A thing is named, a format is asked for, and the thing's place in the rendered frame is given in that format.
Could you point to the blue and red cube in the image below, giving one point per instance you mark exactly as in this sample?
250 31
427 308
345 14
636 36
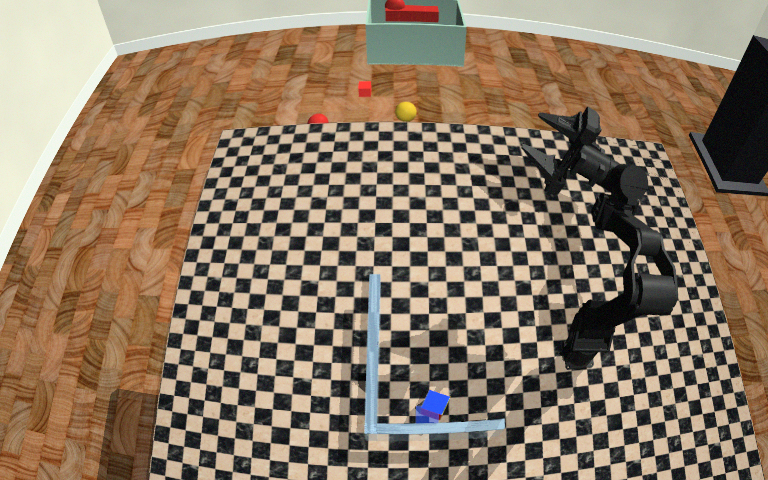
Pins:
435 402

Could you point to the transparent blue cube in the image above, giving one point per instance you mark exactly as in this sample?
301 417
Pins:
425 416

